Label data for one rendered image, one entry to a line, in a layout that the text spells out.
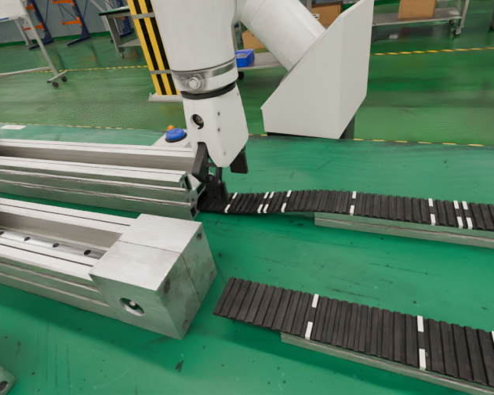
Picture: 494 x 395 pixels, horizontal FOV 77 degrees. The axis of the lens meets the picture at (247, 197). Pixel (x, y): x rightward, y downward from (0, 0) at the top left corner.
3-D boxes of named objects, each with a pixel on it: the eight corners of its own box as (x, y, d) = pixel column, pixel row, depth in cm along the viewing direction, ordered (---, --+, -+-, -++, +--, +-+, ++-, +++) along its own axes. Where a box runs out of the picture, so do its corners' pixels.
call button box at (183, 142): (207, 153, 71) (201, 128, 68) (187, 177, 64) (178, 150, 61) (177, 151, 74) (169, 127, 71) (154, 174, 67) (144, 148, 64)
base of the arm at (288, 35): (299, 74, 88) (252, 25, 86) (350, 15, 74) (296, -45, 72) (271, 96, 74) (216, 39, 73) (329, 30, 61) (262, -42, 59)
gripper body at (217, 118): (215, 92, 36) (232, 172, 43) (246, 65, 43) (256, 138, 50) (161, 93, 39) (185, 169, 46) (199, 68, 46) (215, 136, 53)
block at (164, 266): (224, 259, 45) (210, 209, 39) (182, 341, 36) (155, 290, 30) (172, 250, 48) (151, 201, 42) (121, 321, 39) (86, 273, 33)
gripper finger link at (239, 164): (241, 139, 50) (247, 174, 54) (248, 130, 52) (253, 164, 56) (223, 139, 51) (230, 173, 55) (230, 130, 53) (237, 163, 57)
